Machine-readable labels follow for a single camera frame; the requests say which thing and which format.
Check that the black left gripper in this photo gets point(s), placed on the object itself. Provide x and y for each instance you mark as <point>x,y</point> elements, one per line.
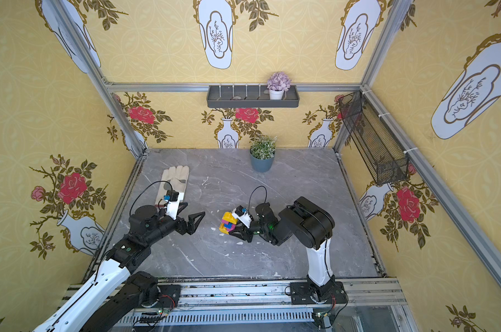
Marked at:
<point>181,223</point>

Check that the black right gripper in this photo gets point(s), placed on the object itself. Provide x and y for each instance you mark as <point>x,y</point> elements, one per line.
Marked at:
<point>242,230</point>

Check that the yellow striped lego brick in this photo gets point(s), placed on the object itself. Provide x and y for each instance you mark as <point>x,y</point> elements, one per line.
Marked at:
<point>223,229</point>

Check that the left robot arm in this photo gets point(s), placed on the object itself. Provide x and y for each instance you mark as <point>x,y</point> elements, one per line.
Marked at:
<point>118,285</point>

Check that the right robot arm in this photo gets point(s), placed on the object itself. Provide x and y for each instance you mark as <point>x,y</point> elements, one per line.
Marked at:
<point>308,223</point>

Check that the beige work glove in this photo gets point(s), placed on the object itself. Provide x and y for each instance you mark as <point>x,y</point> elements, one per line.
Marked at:
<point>175,178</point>

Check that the blue pot green plant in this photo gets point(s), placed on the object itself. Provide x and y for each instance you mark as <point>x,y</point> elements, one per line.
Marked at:
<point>262,152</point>

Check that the purple flower white pot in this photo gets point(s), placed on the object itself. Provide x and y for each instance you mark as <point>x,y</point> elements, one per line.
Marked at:
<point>278,84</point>

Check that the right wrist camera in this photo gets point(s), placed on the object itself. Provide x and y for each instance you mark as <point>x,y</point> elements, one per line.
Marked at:
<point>243,215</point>

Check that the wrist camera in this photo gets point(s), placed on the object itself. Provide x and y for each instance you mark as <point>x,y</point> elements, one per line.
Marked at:
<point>173,199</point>
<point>243,215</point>

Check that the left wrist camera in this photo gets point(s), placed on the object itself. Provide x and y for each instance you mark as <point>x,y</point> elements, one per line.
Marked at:
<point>173,199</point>

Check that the grey wall shelf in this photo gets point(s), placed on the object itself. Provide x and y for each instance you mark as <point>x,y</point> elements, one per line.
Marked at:
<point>249,96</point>

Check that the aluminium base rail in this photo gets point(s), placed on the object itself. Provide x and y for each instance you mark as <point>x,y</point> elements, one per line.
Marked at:
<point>365,304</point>

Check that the black wire mesh basket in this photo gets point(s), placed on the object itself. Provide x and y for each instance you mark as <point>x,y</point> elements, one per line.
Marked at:
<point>382,154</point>

